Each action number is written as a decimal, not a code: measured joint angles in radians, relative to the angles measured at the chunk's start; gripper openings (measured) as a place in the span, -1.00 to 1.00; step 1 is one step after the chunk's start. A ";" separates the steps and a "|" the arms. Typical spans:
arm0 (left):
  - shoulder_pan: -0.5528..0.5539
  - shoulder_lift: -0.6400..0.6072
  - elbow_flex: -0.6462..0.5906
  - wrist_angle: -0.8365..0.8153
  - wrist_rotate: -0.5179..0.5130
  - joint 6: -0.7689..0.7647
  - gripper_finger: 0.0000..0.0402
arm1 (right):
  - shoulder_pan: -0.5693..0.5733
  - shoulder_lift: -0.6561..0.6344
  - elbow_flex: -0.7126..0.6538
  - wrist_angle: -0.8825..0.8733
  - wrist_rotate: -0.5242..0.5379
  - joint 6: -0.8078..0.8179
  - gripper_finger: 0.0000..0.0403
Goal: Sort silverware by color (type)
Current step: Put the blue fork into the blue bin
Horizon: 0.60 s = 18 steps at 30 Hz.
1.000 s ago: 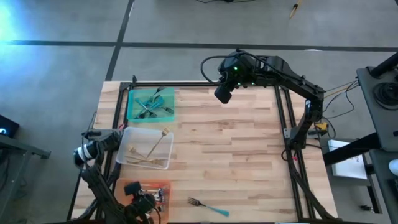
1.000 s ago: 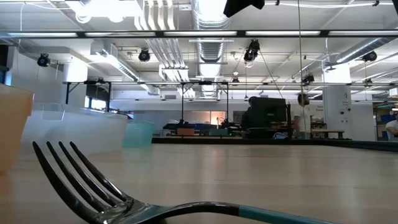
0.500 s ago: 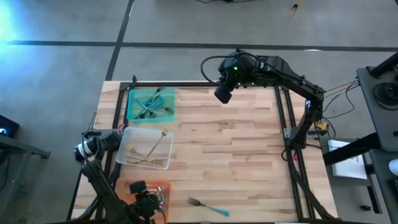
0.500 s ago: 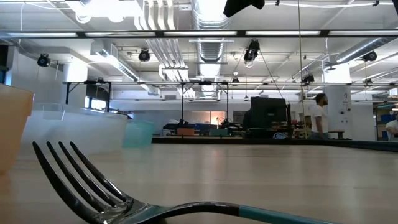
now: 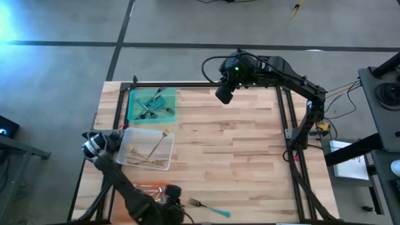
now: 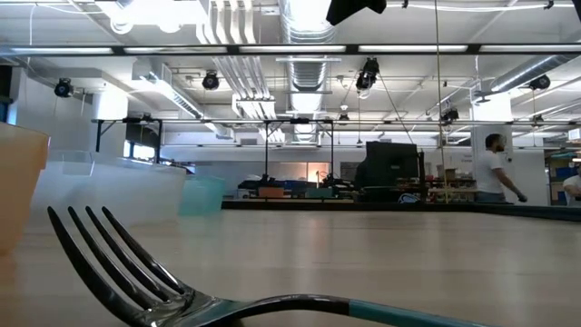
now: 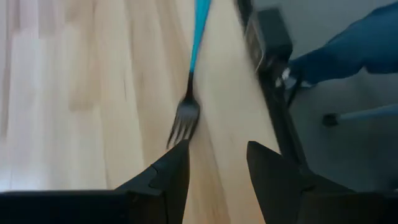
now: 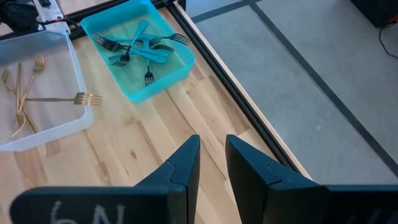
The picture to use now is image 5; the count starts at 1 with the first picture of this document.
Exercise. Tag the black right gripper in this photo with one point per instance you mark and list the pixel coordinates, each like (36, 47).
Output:
(234, 72)

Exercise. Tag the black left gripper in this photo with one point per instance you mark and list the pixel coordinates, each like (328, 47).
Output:
(173, 203)

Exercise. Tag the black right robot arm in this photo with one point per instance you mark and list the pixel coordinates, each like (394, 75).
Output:
(297, 84)

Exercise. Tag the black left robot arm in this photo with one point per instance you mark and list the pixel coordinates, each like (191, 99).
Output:
(125, 190)

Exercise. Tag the orange plastic bin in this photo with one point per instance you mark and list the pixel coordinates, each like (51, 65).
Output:
(116, 209)

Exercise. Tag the clear plastic bin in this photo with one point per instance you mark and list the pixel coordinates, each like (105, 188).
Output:
(137, 137)

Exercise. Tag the silver mounting plate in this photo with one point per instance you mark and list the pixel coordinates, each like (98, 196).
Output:
(289, 133)

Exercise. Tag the teal plastic bin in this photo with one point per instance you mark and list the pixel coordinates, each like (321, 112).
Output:
(132, 93)

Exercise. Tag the yellow plug connector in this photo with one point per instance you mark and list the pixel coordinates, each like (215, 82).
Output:
(323, 127)

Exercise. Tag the black metal beam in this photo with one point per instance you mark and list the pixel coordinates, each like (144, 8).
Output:
(353, 150)

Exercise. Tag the white cardboard box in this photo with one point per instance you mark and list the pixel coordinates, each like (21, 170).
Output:
(350, 165)

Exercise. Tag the black side table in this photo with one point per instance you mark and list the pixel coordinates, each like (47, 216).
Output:
(381, 125)

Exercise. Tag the grey metal table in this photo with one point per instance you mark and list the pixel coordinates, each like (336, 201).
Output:
(18, 147)

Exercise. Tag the black electronics box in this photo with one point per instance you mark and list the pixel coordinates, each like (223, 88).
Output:
(7, 125)

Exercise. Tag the white insulated bottle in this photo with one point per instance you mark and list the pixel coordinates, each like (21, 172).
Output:
(396, 168)

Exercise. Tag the small black item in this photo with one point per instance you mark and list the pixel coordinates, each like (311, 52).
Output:
(368, 208)

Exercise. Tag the black metal table frame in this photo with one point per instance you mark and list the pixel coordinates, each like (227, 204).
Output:
(187, 84)

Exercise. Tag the black frame clamp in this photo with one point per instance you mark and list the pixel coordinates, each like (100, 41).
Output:
(135, 79)

